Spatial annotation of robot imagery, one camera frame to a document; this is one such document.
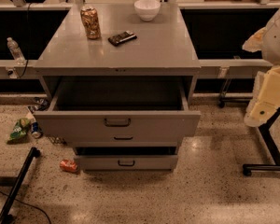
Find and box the grey top drawer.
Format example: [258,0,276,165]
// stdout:
[35,81,201,142]

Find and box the grey drawer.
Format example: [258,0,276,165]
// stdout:
[66,136,181,147]
[74,147,178,171]
[35,81,201,142]

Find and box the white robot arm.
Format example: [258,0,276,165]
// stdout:
[242,8,280,127]

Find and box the grey metal drawer cabinet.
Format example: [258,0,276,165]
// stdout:
[33,2,202,173]

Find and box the grey bottom drawer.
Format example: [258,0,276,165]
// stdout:
[74,147,178,171]

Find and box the grey middle drawer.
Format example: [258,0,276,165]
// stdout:
[66,136,181,147]

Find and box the black wheeled stand base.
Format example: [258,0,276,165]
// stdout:
[243,108,280,176]

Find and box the white ceramic bowl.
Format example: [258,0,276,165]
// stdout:
[134,0,161,21]

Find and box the dark snack bar packet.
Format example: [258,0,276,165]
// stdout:
[108,31,137,47]

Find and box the gold patterned drink can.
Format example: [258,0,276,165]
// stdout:
[80,6,101,39]

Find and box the crushed orange can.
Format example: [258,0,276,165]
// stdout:
[60,160,77,173]

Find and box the dark snack packet on floor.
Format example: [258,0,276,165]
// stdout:
[28,97,49,113]

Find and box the blue white can on floor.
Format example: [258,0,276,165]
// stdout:
[31,122,43,139]

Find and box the green chip bag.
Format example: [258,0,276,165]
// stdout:
[7,118,30,144]

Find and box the clear plastic water bottle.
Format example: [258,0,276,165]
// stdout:
[7,37,26,65]

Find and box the black stand leg left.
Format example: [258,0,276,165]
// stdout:
[0,147,41,224]

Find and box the black floor cable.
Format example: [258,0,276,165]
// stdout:
[0,186,52,224]

